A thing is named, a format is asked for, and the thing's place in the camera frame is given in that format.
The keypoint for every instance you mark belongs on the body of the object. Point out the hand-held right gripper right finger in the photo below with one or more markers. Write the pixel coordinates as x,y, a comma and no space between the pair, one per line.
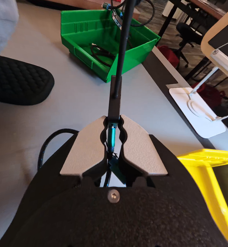
143,152

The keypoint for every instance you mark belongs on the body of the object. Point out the person's left forearm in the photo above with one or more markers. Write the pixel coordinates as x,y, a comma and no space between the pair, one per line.
1,29

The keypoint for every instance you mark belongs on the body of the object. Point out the green plastic bin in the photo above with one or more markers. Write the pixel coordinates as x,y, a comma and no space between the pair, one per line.
83,42

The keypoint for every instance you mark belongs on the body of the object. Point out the grey multiport adapter hub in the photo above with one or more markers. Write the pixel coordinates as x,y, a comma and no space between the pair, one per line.
116,20

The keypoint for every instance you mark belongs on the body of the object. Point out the yellow plastic bin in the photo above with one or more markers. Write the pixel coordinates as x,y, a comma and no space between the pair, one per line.
202,169

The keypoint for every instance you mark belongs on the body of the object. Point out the red bag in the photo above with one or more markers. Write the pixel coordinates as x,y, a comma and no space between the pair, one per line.
208,94

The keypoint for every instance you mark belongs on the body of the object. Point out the red plastic bin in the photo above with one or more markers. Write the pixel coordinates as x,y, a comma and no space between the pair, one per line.
168,56

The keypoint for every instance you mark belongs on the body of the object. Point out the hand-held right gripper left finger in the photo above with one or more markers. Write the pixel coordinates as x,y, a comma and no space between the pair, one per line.
83,152

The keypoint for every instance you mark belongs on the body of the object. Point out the black office chair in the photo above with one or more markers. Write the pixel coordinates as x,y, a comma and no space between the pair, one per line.
187,36

